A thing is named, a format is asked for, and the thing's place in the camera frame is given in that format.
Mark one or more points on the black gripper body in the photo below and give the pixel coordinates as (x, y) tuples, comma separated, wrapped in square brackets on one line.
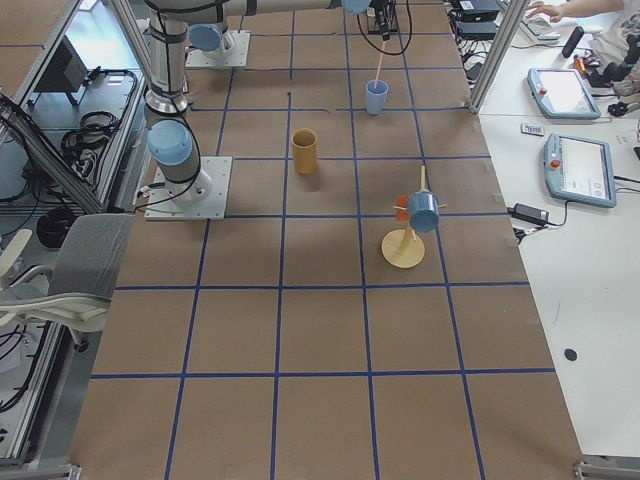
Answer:
[(382, 20)]

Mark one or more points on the pink chopstick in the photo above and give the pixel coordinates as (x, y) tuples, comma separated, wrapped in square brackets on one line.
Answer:
[(382, 53)]

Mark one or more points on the light blue plastic cup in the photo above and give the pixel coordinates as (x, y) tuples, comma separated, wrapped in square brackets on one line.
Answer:
[(375, 96)]

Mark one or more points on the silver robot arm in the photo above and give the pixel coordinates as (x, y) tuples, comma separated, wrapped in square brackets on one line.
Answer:
[(211, 39), (171, 140)]

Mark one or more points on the orange hanging cup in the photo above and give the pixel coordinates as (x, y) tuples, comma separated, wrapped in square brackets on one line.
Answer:
[(401, 208)]

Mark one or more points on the dark blue hanging cup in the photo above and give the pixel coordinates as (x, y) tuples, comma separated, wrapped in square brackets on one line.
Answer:
[(423, 211)]

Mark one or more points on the wooden cup tree stand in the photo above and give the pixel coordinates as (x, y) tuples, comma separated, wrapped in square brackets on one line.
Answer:
[(403, 248)]

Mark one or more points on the bamboo cylinder holder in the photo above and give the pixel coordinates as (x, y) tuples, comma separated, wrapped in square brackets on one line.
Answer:
[(304, 151)]

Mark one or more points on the white keyboard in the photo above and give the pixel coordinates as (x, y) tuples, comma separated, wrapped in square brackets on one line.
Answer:
[(539, 28)]

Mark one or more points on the small white remote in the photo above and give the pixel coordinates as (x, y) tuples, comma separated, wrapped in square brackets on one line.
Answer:
[(532, 129)]

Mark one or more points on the far blue teach pendant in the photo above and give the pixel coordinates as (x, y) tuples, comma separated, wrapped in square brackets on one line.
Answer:
[(561, 94)]

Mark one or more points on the blue teach pendant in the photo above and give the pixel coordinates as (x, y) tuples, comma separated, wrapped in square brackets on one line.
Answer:
[(580, 170), (561, 94)]

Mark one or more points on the black power adapter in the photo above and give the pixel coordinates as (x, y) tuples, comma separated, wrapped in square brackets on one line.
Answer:
[(529, 214)]

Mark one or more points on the near blue teach pendant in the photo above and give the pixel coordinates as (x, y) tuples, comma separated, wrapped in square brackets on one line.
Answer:
[(580, 170)]

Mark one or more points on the grey office chair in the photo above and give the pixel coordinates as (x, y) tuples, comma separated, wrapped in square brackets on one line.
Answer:
[(75, 292)]

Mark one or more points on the black round cap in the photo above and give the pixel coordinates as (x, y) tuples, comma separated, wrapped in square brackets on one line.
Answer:
[(570, 354)]

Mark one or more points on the aluminium frame post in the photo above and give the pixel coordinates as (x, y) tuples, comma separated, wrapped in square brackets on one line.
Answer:
[(505, 33)]

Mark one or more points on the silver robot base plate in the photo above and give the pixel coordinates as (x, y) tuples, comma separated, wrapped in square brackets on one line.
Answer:
[(206, 198)]

